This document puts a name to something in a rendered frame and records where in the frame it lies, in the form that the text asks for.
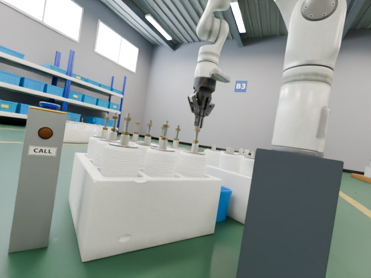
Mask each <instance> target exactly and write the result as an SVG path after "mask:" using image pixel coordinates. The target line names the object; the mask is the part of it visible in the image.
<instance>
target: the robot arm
mask: <svg viewBox="0 0 371 278"><path fill-rule="evenodd" d="M274 1H275V2H276V4H277V6H278V8H279V10H280V12H281V14H282V17H283V19H284V22H285V25H286V27H287V30H288V40H287V47H286V51H285V59H284V68H283V75H282V82H281V86H280V93H279V100H278V106H277V113H276V117H275V124H274V131H273V138H272V145H271V150H274V151H281V152H288V153H295V154H302V155H307V156H314V157H321V158H322V156H324V154H323V152H324V145H325V138H326V132H327V125H328V119H329V114H330V113H331V112H330V109H329V108H328V102H329V98H330V91H331V84H332V77H333V72H334V67H335V63H336V60H337V56H338V53H339V50H340V45H341V39H342V33H343V27H344V24H345V17H346V10H347V2H346V0H274ZM230 3H231V0H208V3H207V5H206V8H205V11H204V13H203V15H202V17H201V19H200V21H199V23H198V26H197V36H198V38H200V39H202V40H206V41H211V42H214V43H215V44H213V45H204V46H202V47H201V48H200V50H199V55H198V62H197V67H196V70H195V76H194V83H193V89H194V92H193V95H189V96H188V101H189V105H190V109H191V112H192V113H194V115H195V120H194V127H196V128H199V129H202V128H203V123H204V117H206V116H209V114H210V113H211V111H212V110H213V108H214V107H215V104H213V103H212V102H211V100H212V97H211V94H212V93H213V92H215V87H216V81H219V82H224V83H230V80H231V77H230V76H229V75H228V74H226V73H225V72H224V71H222V70H221V69H219V68H218V64H219V57H220V52H221V49H222V46H223V44H224V42H225V40H226V38H227V35H228V33H229V25H228V23H227V22H226V21H225V20H222V19H218V18H214V17H211V15H212V13H213V12H214V11H217V10H219V11H225V10H228V8H229V6H230Z"/></svg>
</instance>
